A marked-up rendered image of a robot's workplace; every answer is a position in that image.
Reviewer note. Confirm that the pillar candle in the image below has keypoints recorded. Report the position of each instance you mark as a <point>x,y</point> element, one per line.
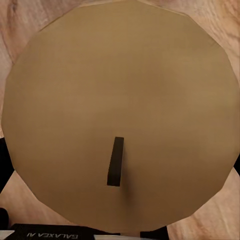
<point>122,116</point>

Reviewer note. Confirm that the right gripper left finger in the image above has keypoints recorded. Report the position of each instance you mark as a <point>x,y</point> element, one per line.
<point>6,167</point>

